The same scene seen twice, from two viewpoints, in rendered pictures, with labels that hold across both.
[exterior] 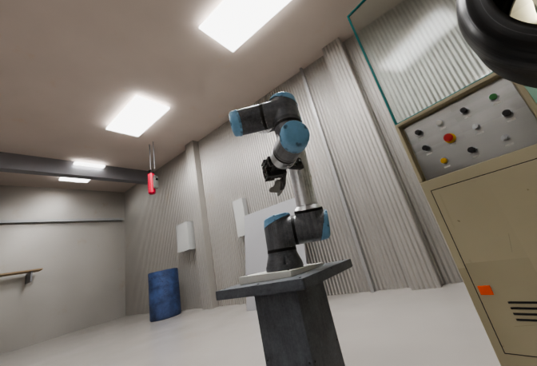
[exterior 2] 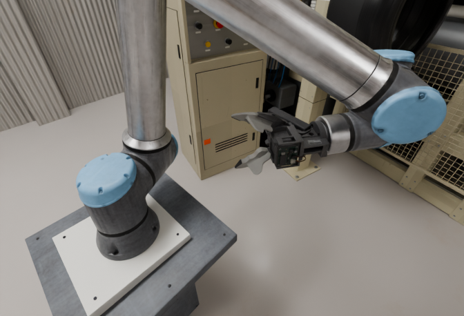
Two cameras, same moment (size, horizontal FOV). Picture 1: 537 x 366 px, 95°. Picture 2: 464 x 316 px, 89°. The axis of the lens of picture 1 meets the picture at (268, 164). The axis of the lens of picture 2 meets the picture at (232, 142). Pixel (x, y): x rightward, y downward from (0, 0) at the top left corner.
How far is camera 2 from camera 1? 121 cm
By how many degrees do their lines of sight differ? 95
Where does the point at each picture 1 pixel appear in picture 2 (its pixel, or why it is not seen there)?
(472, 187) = (223, 74)
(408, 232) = (32, 63)
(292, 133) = not seen: hidden behind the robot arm
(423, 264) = (52, 96)
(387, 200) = not seen: outside the picture
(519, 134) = not seen: hidden behind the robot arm
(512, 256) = (226, 119)
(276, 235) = (137, 203)
